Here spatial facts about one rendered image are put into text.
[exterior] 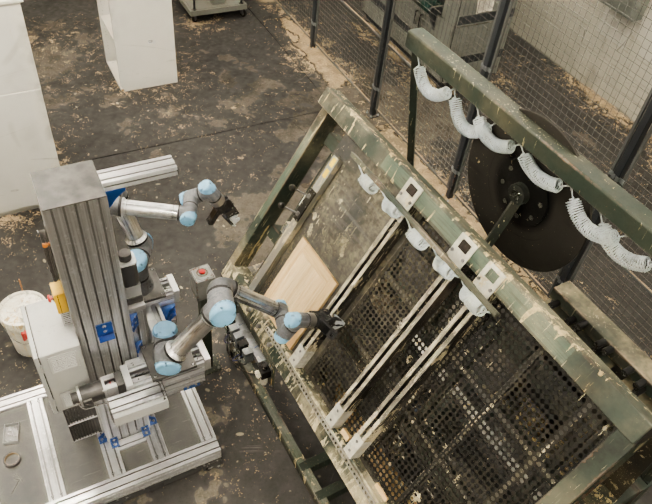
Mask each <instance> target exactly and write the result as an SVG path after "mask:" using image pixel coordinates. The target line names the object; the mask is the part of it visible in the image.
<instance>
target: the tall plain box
mask: <svg viewBox="0 0 652 504"><path fill-rule="evenodd" d="M21 2H23V0H0V217H1V216H5V215H10V214H14V213H18V212H23V211H27V210H31V209H36V208H39V204H38V201H37V197H36V194H35V190H34V187H33V183H32V180H31V176H30V172H35V171H40V170H45V169H49V168H54V167H59V166H60V164H59V160H58V156H57V152H56V148H55V144H54V140H53V136H52V132H51V128H50V124H49V120H48V115H47V111H46V107H45V103H44V99H43V95H42V91H41V86H40V82H39V78H38V74H37V70H36V66H35V62H34V58H33V54H32V50H31V46H30V41H29V37H28V33H27V29H26V25H25V21H24V17H23V13H22V9H21V5H20V3H21Z"/></svg>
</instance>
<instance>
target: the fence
mask: <svg viewBox="0 0 652 504"><path fill-rule="evenodd" d="M333 158H335V159H336V160H337V161H336V162H335V164H334V165H333V167H332V168H331V167H330V166H329V164H330V162H331V161H332V159H333ZM343 162H344V161H343V160H342V159H341V158H340V157H339V156H337V155H333V156H332V158H331V160H330V161H329V163H328V164H327V166H326V167H325V169H324V170H323V172H322V174H321V175H320V177H319V178H318V180H317V181H316V183H315V184H314V186H313V190H314V191H315V192H316V195H315V197H314V198H313V200H312V201H311V203H310V204H309V206H308V207H307V209H306V210H305V212H304V214H303V215H302V217H301V218H300V220H299V221H298V222H296V221H295V219H294V218H293V219H292V220H291V222H290V223H289V225H288V226H287V228H286V230H285V231H284V233H283V234H282V236H281V237H280V239H279V240H278V242H277V244H276V245H275V247H274V248H273V250H272V251H271V253H270V254H269V256H268V258H267V259H266V261H265V262H264V264H263V265H262V267H261V268H260V270H259V272H258V273H257V275H256V276H255V278H254V279H253V281H252V282H251V284H250V286H249V287H248V288H249V289H250V290H252V291H254V292H256V293H258V292H259V290H260V289H261V287H262V285H263V284H264V282H265V281H266V279H267V278H268V276H269V275H270V273H271V272H272V270H273V269H274V267H275V266H276V264H277V263H278V261H279V259H280V258H281V256H282V255H283V253H284V252H285V250H286V249H287V247H288V246H289V244H290V243H291V241H292V240H293V238H294V237H295V235H296V233H297V232H298V230H299V229H300V227H301V226H302V224H303V223H304V221H305V220H306V218H307V217H308V215H309V214H310V212H311V211H312V209H313V207H314V206H315V204H316V203H317V201H318V200H319V198H320V197H321V195H322V194H323V192H324V191H325V189H326V188H327V186H328V185H329V183H330V181H331V180H332V178H333V177H334V175H335V174H336V172H337V171H338V169H339V168H340V166H341V165H342V163H343ZM326 168H327V169H328V170H329V173H328V174H327V176H326V178H324V177H323V176H322V175H323V173H324V172H325V170H326Z"/></svg>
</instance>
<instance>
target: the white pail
mask: <svg viewBox="0 0 652 504"><path fill-rule="evenodd" d="M18 280H19V283H20V287H21V290H22V291H19V292H15V293H13V294H11V295H9V296H7V297H6V298H5V299H3V301H2V302H1V303H0V323H1V324H2V326H3V327H5V328H6V330H7V331H6V330H5V331H6V332H8V333H7V334H8V335H9V336H10V338H11V340H12V342H13V344H14V346H15V348H16V350H17V352H18V353H19V354H21V355H23V356H26V357H32V353H31V349H30V345H29V341H28V339H27V340H26V341H23V338H22V336H21V332H24V330H26V329H25V325H24V321H23V317H22V313H21V309H20V307H21V306H23V305H24V306H26V305H28V304H32V303H35V302H39V301H42V300H46V299H45V298H44V296H43V295H42V294H40V293H38V292H35V291H29V290H25V291H23V288H22V285H21V281H20V279H18ZM5 328H4V329H5Z"/></svg>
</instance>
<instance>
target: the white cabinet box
mask: <svg viewBox="0 0 652 504"><path fill-rule="evenodd" d="M97 6H98V12H99V18H100V25H101V31H102V37H103V43H104V50H105V56H106V62H107V64H108V66H109V68H110V70H111V72H112V74H113V76H114V78H115V80H116V81H117V83H118V85H119V87H120V89H121V91H130V90H136V89H142V88H147V87H153V86H159V85H164V84H170V83H176V82H178V80H177V66H176V53H175V40H174V27H173V14H172V1H171V0H97Z"/></svg>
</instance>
